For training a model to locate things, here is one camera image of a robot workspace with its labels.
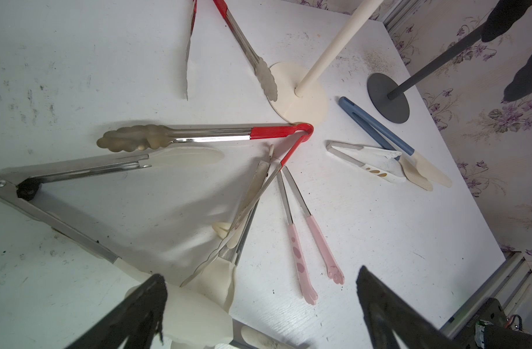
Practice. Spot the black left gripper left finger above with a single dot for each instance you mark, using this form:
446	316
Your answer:
134	322

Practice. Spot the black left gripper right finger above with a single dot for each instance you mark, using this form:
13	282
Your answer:
389	319

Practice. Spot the steel tongs white ring large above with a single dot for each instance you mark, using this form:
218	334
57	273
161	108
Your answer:
158	220

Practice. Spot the pink cat paw tongs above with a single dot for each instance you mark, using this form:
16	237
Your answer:
309	247

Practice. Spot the black silicone tip tongs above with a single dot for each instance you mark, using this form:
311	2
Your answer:
513	19

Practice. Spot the steel tongs cream silicone tips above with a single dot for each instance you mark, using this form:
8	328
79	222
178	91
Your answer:
215	278

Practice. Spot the small white steel tongs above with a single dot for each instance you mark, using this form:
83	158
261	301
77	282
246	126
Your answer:
379	162

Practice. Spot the dark grey utensil rack stand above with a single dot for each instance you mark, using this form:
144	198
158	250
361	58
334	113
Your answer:
389	98

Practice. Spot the cream utensil rack stand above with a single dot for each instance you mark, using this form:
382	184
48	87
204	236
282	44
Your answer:
301	98

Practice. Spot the steel tongs red handle near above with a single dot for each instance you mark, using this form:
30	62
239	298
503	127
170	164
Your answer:
151	136

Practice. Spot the steel tongs red handle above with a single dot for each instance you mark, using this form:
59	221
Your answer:
219	59
151	136

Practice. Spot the steel tongs red handle far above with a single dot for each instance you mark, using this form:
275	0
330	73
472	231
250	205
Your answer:
219	59

